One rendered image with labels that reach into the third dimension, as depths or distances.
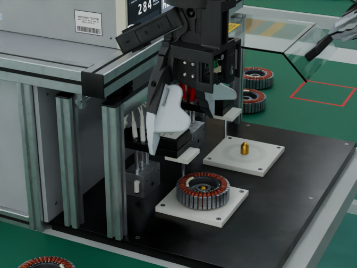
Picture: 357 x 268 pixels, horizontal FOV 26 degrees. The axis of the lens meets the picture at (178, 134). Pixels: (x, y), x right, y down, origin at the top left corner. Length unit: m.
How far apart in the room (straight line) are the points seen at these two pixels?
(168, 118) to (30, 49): 0.61
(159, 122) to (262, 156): 0.88
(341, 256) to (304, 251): 1.39
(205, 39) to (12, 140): 0.70
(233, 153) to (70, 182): 0.47
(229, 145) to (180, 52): 0.94
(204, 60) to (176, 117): 0.08
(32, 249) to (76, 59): 0.39
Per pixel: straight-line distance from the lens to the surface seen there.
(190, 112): 1.86
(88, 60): 1.45
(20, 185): 1.60
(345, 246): 2.99
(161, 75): 0.96
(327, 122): 2.12
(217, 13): 0.93
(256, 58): 2.58
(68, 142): 1.49
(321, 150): 1.91
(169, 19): 0.97
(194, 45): 0.96
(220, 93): 1.06
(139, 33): 1.00
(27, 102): 1.49
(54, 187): 1.59
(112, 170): 1.47
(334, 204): 1.72
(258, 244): 1.52
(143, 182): 1.65
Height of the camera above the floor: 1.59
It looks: 25 degrees down
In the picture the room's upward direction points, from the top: straight up
